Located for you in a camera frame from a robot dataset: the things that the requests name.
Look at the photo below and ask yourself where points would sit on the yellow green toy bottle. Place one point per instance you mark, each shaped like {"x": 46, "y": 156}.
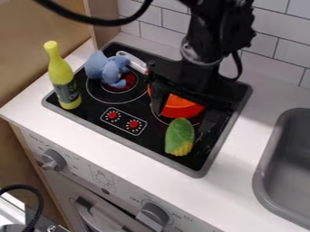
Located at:
{"x": 60, "y": 72}

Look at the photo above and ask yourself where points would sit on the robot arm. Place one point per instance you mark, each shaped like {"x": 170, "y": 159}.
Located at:
{"x": 214, "y": 27}

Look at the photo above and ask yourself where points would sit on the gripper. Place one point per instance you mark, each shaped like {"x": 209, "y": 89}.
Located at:
{"x": 181, "y": 77}

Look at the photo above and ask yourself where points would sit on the toy stove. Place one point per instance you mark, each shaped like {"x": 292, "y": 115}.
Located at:
{"x": 95, "y": 104}

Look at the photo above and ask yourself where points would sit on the toy maize cob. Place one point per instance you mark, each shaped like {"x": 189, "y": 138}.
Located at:
{"x": 179, "y": 136}

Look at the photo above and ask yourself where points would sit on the blue plush toy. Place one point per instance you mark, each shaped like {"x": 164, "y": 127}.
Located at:
{"x": 105, "y": 68}

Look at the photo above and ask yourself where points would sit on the toy sink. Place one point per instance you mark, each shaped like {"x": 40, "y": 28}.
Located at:
{"x": 288, "y": 163}

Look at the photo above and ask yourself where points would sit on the white tool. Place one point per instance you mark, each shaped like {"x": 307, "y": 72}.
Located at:
{"x": 135, "y": 60}

